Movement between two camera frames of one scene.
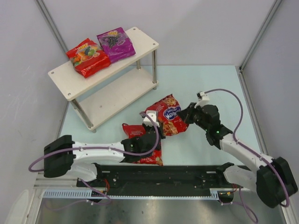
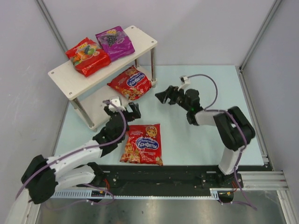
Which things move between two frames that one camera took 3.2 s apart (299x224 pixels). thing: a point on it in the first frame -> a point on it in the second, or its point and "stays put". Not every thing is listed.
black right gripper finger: x=191 y=107 -> x=174 y=89
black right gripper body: x=193 y=114 -> x=174 y=96
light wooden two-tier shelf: x=97 y=97 stays put
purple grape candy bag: x=116 y=44 stays put
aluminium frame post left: x=52 y=27 stays put
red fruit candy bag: x=88 y=59 stays put
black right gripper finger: x=186 y=115 -> x=163 y=96
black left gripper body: x=154 y=131 -> x=127 y=113
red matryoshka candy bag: x=167 y=109 -> x=133 y=84
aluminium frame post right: x=274 y=7 stays put
